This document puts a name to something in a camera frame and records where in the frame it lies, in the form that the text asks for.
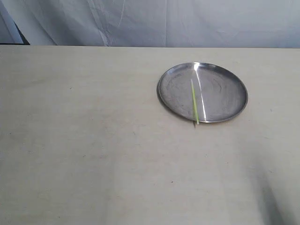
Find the round stainless steel plate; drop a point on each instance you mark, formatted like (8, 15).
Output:
(220, 94)

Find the green glow stick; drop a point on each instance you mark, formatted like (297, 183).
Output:
(194, 103)

